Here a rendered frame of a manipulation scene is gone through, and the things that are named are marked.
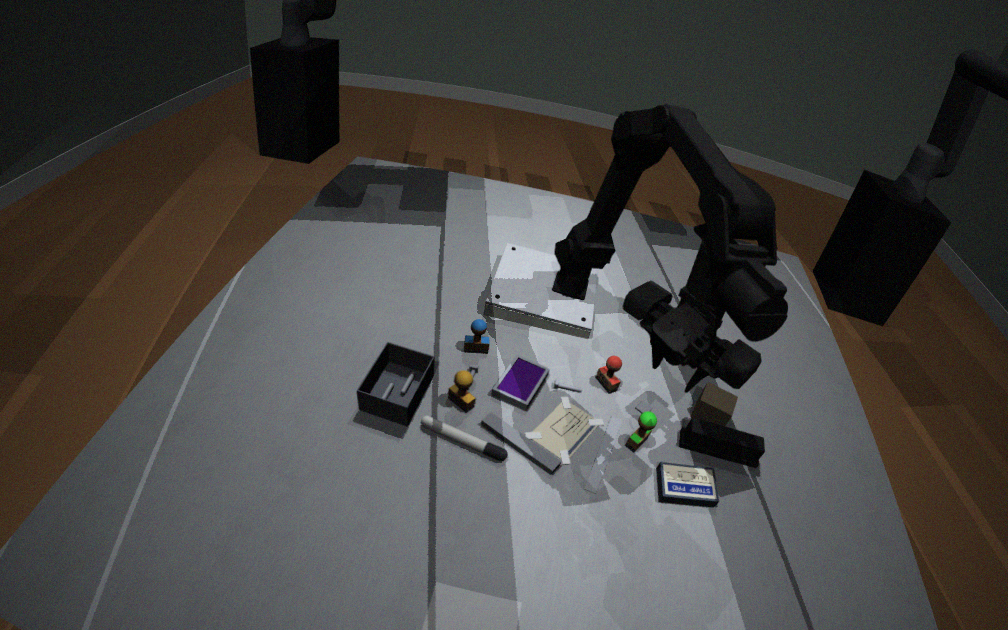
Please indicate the red rubber stamp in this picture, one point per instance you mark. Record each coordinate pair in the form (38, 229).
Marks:
(605, 375)

